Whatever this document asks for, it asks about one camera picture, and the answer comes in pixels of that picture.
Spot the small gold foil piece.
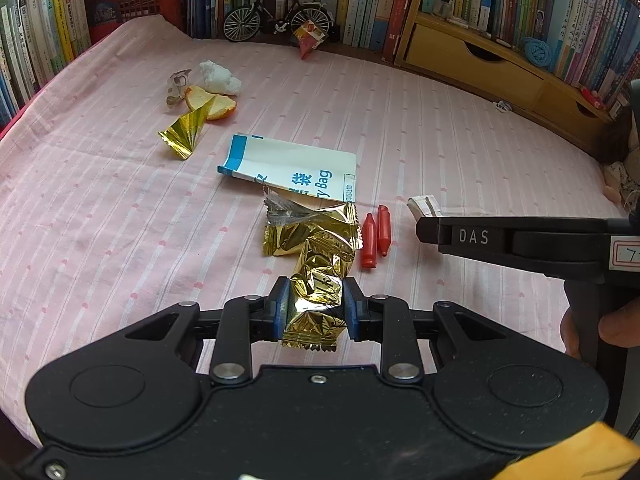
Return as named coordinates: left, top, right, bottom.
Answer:
left=158, top=106, right=209, bottom=160

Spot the white blue paper bag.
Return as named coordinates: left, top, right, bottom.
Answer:
left=217, top=133, right=357, bottom=203

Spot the blue rolled towel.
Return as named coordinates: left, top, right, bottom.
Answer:
left=521, top=37, right=551, bottom=68

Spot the person right hand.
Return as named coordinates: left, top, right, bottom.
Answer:
left=560, top=299, right=640, bottom=361

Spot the white crumpled tissue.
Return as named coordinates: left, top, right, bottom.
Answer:
left=200, top=60, right=242, bottom=96

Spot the small red snack packet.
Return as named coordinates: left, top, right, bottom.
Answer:
left=294, top=20, right=326, bottom=60

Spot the doll with brown hair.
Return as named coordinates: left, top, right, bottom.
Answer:
left=601, top=107, right=639, bottom=212

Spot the gold foil wrapper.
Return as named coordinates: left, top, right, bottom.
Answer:
left=262, top=190, right=361, bottom=351

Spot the small clear crumpled wrapper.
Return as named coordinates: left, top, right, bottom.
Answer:
left=165, top=68, right=191, bottom=108

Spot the left row of books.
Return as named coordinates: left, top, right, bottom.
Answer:
left=1, top=0, right=92, bottom=127

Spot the red plastic crate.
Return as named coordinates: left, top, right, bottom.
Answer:
left=85, top=0, right=186, bottom=44

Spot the orange peel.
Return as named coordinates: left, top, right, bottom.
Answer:
left=184, top=86, right=238, bottom=122

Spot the miniature black bicycle model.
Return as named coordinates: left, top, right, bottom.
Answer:
left=222, top=0, right=335, bottom=42

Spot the pink striped tablecloth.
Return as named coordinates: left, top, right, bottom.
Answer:
left=1, top=16, right=617, bottom=437

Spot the wooden drawer organizer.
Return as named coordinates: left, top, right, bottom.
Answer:
left=395, top=0, right=612, bottom=158

